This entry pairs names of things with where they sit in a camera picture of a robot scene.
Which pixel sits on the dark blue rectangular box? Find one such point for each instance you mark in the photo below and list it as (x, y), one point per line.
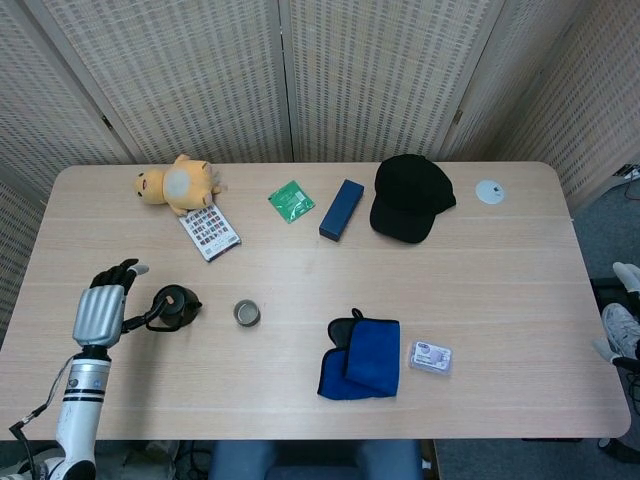
(341, 210)

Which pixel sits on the black floor frame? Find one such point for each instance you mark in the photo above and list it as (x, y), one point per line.
(602, 287)

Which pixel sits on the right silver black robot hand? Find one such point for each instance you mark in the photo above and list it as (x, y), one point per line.
(631, 277)

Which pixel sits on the black baseball cap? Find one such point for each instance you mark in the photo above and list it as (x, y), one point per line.
(410, 195)

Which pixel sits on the yellow plush toy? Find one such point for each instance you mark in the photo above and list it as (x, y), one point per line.
(182, 187)

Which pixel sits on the woven folding screen panel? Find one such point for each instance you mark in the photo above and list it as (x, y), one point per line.
(600, 100)
(520, 75)
(30, 100)
(175, 75)
(375, 75)

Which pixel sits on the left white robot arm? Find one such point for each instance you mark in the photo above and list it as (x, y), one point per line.
(80, 420)

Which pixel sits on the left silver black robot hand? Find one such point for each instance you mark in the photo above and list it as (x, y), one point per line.
(100, 315)

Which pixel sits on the blue folded towel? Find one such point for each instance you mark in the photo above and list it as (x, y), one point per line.
(372, 355)

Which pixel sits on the green foil packet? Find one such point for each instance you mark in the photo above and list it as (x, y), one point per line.
(291, 201)

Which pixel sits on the small black kettle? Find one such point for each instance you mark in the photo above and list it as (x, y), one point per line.
(175, 310)

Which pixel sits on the patterned card box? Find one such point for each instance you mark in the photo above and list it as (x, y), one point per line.
(210, 231)

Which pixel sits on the clear plastic floss box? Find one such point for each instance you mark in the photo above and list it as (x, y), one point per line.
(430, 358)

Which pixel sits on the white sneaker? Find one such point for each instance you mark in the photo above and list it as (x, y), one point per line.
(620, 325)

